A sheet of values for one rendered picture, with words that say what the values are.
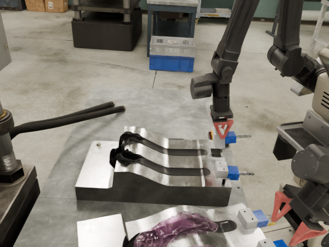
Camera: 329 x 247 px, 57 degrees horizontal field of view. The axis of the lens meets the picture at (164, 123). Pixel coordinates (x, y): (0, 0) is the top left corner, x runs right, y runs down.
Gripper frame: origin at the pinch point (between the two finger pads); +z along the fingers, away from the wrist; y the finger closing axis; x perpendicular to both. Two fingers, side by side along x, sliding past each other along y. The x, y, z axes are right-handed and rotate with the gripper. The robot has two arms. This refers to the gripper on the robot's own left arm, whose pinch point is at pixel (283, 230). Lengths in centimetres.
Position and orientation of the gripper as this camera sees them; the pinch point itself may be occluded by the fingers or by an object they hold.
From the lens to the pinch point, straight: 78.5
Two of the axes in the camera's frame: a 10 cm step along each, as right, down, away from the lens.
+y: 2.8, 5.1, -8.1
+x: 8.4, 2.7, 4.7
